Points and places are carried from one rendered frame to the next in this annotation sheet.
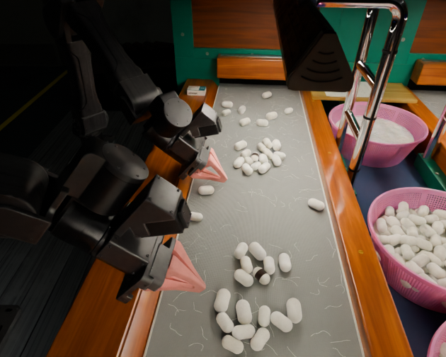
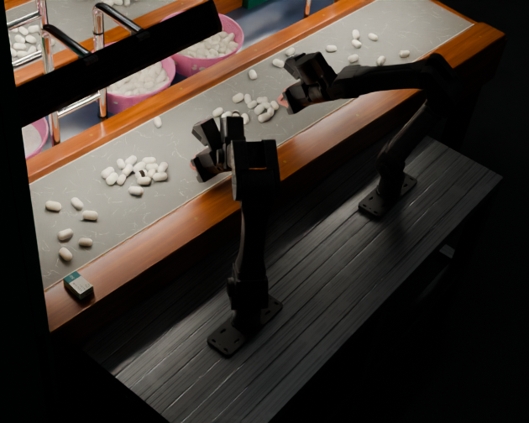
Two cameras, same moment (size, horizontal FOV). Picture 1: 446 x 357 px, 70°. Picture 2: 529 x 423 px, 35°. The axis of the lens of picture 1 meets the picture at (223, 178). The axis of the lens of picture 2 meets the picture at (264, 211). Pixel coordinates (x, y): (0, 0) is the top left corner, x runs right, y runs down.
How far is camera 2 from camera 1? 2.33 m
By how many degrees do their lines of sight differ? 93
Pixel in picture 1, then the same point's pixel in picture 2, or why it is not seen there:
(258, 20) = not seen: outside the picture
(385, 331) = (217, 70)
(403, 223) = (124, 91)
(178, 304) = (283, 132)
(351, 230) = (168, 96)
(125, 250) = not seen: hidden behind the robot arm
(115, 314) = (316, 133)
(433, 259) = (145, 75)
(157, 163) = (226, 204)
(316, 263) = (201, 106)
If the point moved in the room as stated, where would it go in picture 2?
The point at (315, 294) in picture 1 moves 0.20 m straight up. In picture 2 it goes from (218, 99) to (223, 39)
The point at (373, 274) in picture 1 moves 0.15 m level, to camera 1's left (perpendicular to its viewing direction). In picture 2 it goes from (190, 80) to (230, 104)
